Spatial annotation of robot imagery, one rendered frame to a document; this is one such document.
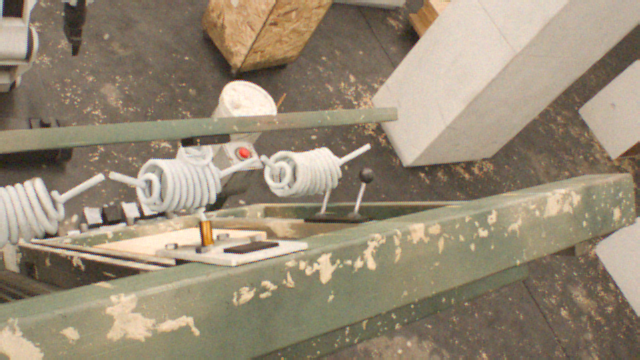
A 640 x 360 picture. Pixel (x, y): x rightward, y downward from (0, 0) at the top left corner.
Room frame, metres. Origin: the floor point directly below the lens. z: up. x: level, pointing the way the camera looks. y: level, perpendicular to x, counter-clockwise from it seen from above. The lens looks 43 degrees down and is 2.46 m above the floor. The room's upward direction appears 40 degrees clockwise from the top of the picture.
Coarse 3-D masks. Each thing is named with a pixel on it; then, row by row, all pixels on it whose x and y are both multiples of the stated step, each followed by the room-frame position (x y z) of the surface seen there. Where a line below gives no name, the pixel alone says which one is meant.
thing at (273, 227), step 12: (216, 228) 1.15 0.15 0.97; (228, 228) 1.13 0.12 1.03; (240, 228) 1.12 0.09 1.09; (252, 228) 1.10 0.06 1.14; (264, 228) 1.08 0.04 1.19; (276, 228) 1.07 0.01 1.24; (288, 228) 1.05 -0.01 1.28; (300, 228) 1.04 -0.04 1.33; (312, 228) 1.03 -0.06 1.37; (324, 228) 1.02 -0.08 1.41; (336, 228) 1.00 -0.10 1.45
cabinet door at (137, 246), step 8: (176, 232) 1.08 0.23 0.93; (184, 232) 1.08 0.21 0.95; (192, 232) 1.07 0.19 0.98; (216, 232) 1.05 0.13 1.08; (224, 232) 1.05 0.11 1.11; (232, 232) 1.05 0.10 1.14; (240, 232) 1.04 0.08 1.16; (248, 232) 1.04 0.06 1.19; (256, 232) 1.03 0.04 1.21; (264, 232) 1.04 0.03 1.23; (128, 240) 0.96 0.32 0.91; (136, 240) 0.96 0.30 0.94; (144, 240) 0.97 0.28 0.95; (152, 240) 0.97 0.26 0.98; (160, 240) 0.97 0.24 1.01; (168, 240) 0.96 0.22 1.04; (176, 240) 0.96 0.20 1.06; (184, 240) 0.96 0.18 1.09; (192, 240) 0.96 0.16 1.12; (104, 248) 0.86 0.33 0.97; (112, 248) 0.85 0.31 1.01; (120, 248) 0.85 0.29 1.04; (128, 248) 0.85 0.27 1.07; (136, 248) 0.85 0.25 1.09; (144, 248) 0.84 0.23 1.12; (152, 248) 0.84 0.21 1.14; (160, 248) 0.84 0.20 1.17; (152, 256) 0.77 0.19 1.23; (160, 256) 0.78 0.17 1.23
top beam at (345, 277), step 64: (512, 192) 0.92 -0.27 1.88; (576, 192) 0.95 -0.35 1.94; (320, 256) 0.46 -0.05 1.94; (384, 256) 0.54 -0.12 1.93; (448, 256) 0.63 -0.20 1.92; (512, 256) 0.74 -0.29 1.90; (0, 320) 0.19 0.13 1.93; (64, 320) 0.22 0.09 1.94; (128, 320) 0.26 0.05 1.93; (192, 320) 0.31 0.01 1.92; (256, 320) 0.36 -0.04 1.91; (320, 320) 0.42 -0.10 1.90
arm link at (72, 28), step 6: (66, 18) 1.69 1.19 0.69; (72, 18) 1.69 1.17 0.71; (78, 18) 1.71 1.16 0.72; (84, 18) 1.73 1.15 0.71; (66, 24) 1.71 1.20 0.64; (72, 24) 1.69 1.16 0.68; (78, 24) 1.71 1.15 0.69; (66, 30) 1.71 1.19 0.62; (72, 30) 1.69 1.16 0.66; (78, 30) 1.71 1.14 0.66; (66, 36) 1.69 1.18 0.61; (72, 36) 1.69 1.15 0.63; (78, 36) 1.71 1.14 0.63; (72, 42) 1.68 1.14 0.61; (78, 42) 1.70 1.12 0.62
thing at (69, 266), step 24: (192, 144) 0.46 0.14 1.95; (216, 144) 0.49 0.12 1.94; (216, 240) 0.49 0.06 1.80; (240, 240) 0.49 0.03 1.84; (264, 240) 0.48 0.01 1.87; (24, 264) 0.64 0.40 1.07; (48, 264) 0.59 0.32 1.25; (72, 264) 0.55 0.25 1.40; (96, 264) 0.51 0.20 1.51; (120, 264) 0.49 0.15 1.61; (144, 264) 0.49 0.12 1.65; (168, 264) 0.49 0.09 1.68; (216, 264) 0.39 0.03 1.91; (240, 264) 0.39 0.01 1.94
